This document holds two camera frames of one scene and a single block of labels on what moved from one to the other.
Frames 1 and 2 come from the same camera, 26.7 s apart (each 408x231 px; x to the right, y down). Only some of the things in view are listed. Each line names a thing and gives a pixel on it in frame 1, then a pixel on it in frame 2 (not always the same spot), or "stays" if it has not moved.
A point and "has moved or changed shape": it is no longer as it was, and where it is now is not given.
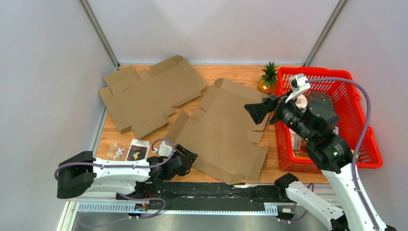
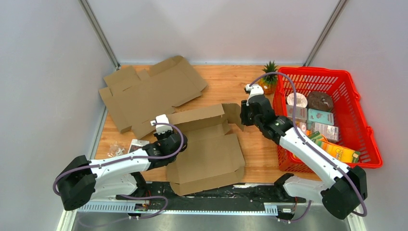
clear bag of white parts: [116, 151] stays
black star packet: [138, 150] stays
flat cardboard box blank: [142, 102] stays
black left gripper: [184, 150] → [160, 135]
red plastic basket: [337, 87] stays
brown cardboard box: [221, 132] has moved or changed shape
